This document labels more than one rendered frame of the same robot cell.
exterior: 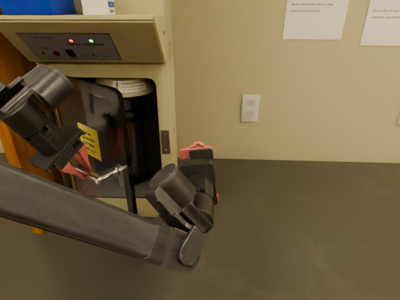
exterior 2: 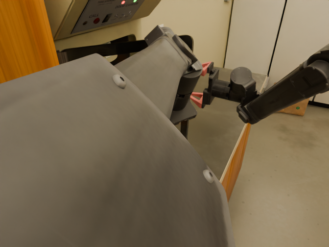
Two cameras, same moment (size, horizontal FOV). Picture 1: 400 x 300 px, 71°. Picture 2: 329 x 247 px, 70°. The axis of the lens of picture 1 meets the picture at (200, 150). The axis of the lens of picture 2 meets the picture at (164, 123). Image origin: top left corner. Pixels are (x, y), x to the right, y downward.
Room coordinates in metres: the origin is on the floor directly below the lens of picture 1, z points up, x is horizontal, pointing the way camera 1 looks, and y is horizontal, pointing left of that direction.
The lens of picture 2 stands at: (0.32, 0.70, 1.51)
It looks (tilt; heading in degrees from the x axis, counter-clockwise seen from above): 32 degrees down; 295
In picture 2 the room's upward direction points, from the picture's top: straight up
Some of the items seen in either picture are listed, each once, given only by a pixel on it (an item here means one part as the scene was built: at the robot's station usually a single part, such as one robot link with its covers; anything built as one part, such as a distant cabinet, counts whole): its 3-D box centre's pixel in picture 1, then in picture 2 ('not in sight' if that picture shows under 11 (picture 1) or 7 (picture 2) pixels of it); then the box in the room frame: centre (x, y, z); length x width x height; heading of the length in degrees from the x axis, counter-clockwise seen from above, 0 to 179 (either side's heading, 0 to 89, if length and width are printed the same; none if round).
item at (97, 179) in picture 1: (96, 171); not in sight; (0.53, 0.23, 1.20); 0.10 x 0.05 x 0.03; 52
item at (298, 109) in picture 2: not in sight; (288, 98); (0.02, -2.47, 0.14); 0.41 x 0.33 x 0.29; 3
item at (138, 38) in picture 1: (86, 40); (121, 1); (0.64, 0.24, 1.46); 0.32 x 0.12 x 0.10; 87
